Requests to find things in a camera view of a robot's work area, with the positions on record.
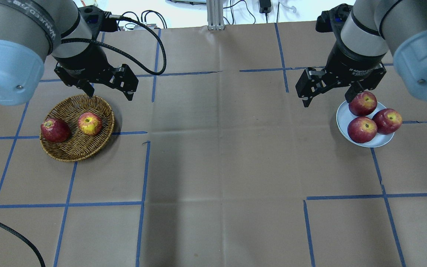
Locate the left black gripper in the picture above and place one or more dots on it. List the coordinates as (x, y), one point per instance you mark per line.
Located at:
(86, 62)

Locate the red apple plate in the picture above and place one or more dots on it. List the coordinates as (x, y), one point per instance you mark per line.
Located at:
(362, 129)
(363, 104)

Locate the yellow red apple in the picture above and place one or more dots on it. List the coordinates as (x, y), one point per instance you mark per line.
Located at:
(90, 124)

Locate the red apple plate side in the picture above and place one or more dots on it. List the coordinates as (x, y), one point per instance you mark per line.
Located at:
(387, 120)

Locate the dark red apple in basket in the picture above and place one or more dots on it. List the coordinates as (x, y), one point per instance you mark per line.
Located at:
(55, 130)

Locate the black power adapter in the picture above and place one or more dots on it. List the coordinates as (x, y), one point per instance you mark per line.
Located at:
(265, 6)

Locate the red apple plate back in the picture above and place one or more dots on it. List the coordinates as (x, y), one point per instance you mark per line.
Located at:
(363, 104)

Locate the woven wicker basket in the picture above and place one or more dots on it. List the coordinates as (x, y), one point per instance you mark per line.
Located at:
(79, 145)

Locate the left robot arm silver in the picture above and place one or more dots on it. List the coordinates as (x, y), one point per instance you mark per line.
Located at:
(32, 30)

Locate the red apple plate front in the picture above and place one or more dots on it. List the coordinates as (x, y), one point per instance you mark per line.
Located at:
(362, 129)

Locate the aluminium profile post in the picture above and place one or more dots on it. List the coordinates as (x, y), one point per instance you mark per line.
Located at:
(215, 19)

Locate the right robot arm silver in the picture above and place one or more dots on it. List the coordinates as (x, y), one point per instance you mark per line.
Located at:
(365, 32)

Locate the light blue plate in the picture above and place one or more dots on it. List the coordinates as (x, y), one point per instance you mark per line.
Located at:
(344, 117)

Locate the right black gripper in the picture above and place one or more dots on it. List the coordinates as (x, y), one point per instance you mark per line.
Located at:
(348, 62)

